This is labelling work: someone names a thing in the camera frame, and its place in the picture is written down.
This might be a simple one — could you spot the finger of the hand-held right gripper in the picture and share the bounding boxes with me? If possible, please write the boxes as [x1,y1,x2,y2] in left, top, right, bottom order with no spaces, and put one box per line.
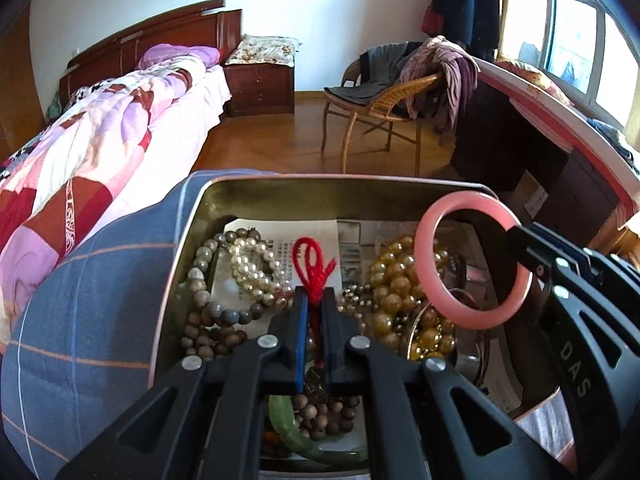
[524,221,640,341]
[504,227,640,476]

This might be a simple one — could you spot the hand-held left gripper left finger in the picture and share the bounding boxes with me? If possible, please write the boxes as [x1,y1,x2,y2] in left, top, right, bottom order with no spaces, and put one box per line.
[52,286,309,480]

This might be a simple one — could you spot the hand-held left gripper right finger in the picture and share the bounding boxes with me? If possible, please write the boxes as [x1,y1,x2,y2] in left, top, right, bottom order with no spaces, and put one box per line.
[321,286,576,480]

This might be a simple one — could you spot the red string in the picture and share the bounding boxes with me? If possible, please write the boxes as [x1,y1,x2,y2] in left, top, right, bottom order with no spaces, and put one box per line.
[291,237,337,361]

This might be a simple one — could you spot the green jade bangle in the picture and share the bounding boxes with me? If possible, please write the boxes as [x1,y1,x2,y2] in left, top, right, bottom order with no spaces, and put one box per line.
[267,394,370,466]

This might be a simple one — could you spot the golden bead necklace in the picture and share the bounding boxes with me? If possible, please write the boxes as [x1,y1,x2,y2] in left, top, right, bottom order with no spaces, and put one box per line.
[367,235,457,361]

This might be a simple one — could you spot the white pearl necklace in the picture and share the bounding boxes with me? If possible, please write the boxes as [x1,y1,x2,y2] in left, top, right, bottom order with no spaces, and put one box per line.
[227,239,297,307]

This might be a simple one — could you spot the pink bangle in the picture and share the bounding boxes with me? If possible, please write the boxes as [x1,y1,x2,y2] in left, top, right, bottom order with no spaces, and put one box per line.
[414,191,532,331]

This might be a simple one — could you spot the grey stone bead bracelet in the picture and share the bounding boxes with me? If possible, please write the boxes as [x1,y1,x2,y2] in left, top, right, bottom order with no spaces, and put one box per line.
[186,227,281,327]

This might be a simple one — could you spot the silver bangle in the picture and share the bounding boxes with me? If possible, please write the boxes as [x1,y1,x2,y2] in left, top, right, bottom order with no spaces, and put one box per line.
[406,252,493,388]

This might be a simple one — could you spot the pink tin box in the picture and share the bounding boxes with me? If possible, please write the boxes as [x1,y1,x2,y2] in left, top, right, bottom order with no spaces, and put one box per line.
[150,172,576,476]

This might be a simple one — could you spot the cardboard box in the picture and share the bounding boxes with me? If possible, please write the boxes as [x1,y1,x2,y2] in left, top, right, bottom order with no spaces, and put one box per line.
[500,170,551,222]

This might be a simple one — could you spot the dark desk with pink edge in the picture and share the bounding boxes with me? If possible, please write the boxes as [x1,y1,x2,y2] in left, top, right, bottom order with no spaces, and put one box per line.
[450,55,640,261]

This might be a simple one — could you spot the floral cushion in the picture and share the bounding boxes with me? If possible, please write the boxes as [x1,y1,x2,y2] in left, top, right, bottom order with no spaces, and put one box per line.
[495,58,576,106]

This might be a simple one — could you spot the mauve garment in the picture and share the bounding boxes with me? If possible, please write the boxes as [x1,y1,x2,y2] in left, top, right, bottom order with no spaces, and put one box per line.
[400,35,480,148]

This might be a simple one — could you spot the wicker chair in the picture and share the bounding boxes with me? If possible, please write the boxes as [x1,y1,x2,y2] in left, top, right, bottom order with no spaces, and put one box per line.
[320,45,451,173]

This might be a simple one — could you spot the window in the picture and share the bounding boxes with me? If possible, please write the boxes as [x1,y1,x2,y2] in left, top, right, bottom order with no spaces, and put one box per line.
[497,0,640,131]

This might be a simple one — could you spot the grey garment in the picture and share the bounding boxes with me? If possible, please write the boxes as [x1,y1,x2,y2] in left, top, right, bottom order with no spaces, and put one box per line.
[325,42,426,106]

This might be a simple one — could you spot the dark hanging coats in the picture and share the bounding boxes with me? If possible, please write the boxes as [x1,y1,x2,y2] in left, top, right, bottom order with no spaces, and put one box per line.
[421,0,502,61]

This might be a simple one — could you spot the bed with pink sheet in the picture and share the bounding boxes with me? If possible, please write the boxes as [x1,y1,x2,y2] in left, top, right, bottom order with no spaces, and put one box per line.
[0,52,233,356]

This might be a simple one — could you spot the wooden nightstand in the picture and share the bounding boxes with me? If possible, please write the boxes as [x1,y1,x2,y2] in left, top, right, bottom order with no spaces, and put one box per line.
[222,57,296,118]

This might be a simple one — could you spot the pink patchwork quilt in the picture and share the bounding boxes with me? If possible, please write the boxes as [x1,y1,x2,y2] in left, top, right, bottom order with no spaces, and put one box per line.
[0,55,208,321]

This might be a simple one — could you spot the floral cloth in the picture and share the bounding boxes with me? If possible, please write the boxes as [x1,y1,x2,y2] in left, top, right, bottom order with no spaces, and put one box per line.
[224,34,303,67]

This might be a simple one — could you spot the purple pillow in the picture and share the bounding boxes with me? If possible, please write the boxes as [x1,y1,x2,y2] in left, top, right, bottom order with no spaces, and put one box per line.
[137,43,222,70]

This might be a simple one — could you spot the wooden headboard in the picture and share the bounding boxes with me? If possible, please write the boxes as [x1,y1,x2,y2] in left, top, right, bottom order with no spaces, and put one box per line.
[59,0,244,106]

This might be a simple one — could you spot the wooden wardrobe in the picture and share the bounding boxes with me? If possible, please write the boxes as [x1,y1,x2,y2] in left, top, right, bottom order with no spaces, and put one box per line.
[0,5,47,161]

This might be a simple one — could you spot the brown wooden bead string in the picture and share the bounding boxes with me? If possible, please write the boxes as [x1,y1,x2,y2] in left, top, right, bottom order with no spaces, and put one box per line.
[180,310,362,443]

